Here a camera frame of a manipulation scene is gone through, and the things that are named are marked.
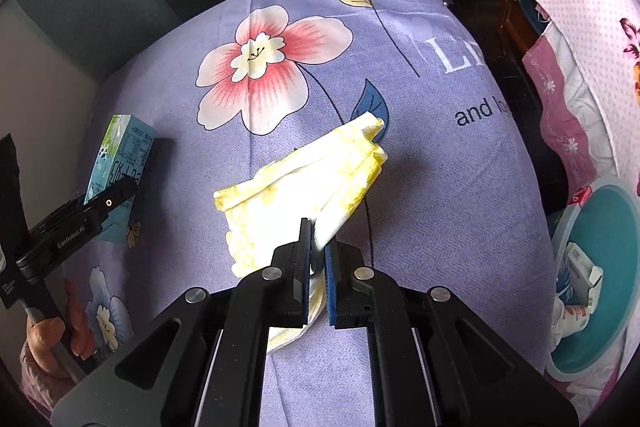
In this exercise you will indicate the person's left forearm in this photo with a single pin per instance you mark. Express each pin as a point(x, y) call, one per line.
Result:
point(35, 387)

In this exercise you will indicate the purple floral bedsheet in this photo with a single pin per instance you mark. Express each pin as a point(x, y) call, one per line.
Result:
point(400, 232)

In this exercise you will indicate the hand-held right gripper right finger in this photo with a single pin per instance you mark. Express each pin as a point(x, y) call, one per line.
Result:
point(331, 292)

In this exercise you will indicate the white cardboard medicine box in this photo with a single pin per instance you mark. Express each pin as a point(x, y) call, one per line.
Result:
point(582, 267)

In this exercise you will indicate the pink floral blanket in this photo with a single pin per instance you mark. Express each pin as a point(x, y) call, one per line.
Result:
point(575, 32)

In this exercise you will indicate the yellow white paper napkin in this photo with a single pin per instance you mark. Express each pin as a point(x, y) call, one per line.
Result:
point(300, 187)

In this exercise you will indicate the light blue drink carton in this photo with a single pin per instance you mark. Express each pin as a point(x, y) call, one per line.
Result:
point(125, 152)

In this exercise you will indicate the teal plastic bin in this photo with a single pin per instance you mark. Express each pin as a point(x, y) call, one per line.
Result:
point(610, 257)

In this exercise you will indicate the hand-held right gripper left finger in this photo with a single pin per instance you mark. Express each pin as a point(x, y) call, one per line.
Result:
point(290, 277)

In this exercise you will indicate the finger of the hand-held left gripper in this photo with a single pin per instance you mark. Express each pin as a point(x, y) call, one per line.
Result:
point(70, 237)

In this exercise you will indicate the person's left hand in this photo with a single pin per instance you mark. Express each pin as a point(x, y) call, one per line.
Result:
point(47, 347)

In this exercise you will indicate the brown wooden stand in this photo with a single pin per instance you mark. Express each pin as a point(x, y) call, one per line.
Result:
point(522, 27)

